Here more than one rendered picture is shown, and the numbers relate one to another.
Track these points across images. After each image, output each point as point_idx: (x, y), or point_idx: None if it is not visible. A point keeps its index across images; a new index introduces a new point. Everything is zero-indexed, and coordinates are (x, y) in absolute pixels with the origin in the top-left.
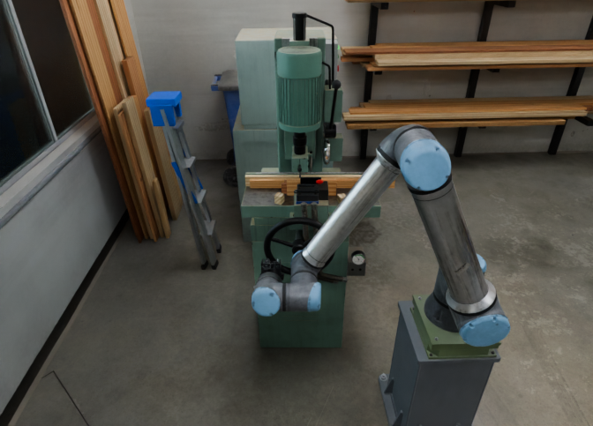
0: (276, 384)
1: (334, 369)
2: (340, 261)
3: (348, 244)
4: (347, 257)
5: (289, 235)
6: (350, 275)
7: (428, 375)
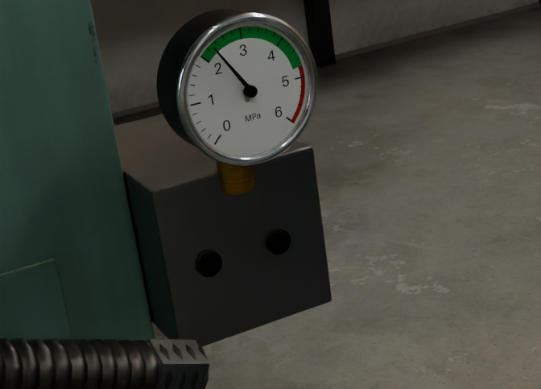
0: None
1: None
2: (62, 239)
3: (88, 14)
4: (117, 167)
5: None
6: (209, 341)
7: None
